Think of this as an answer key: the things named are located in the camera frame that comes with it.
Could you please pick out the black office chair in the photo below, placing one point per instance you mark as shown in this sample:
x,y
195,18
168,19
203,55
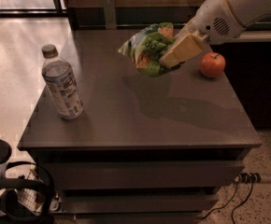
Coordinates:
x,y
11,211

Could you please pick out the left metal wall bracket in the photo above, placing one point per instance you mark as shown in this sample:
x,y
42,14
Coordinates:
x,y
110,14

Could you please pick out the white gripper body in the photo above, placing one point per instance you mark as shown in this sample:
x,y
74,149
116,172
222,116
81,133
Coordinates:
x,y
215,18

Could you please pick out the lower cabinet drawer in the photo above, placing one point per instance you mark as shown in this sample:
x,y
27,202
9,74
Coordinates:
x,y
138,204

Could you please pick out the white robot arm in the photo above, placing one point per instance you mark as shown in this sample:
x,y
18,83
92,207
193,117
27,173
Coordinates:
x,y
248,12

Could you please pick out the green rice chip bag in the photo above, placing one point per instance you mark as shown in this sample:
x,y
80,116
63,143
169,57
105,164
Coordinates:
x,y
145,49

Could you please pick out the top cabinet drawer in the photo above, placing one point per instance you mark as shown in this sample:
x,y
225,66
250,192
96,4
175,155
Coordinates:
x,y
144,175

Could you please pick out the dark grey drawer cabinet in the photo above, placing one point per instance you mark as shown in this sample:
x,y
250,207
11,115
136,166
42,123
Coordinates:
x,y
129,117

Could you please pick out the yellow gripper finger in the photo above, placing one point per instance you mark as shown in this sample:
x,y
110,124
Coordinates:
x,y
188,29
182,50

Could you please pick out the red apple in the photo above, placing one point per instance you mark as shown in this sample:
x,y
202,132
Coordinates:
x,y
212,65

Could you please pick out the white power strip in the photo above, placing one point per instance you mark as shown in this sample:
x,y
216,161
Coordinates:
x,y
256,178

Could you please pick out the cabinet drawer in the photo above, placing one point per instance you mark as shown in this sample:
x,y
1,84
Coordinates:
x,y
138,204
144,175

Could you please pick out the clear plastic water bottle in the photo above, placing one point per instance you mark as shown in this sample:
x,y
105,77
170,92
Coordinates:
x,y
60,80

